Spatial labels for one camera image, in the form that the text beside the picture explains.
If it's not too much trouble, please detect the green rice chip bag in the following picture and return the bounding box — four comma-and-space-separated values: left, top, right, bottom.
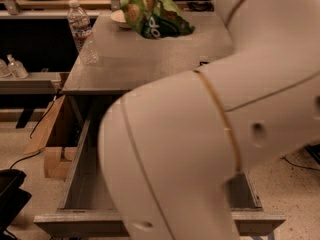
121, 0, 195, 39

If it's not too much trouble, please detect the cardboard box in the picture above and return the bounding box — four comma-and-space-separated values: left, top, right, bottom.
23, 95, 77, 180

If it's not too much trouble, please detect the clear plastic water bottle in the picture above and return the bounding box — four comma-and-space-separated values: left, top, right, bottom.
67, 0, 99, 64

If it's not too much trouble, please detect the white ceramic bowl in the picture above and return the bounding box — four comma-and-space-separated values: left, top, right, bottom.
111, 10, 131, 29

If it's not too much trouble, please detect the clear sanitizer pump bottle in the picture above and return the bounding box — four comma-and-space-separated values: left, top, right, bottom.
7, 54, 28, 79

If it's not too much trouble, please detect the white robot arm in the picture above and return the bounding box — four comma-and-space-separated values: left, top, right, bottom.
98, 0, 320, 240

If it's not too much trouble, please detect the open grey top drawer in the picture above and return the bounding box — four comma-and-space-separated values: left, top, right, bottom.
34, 100, 285, 240

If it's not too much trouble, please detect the grey cabinet with top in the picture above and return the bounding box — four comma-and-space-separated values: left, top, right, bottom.
63, 12, 233, 123

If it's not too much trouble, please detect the black cable left floor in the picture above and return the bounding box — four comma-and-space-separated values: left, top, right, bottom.
9, 90, 63, 170

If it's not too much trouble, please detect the black floor cable right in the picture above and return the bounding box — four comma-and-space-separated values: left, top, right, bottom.
281, 143, 320, 172

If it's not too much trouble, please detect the black bin at lower left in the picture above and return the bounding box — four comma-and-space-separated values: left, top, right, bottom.
0, 169, 32, 240

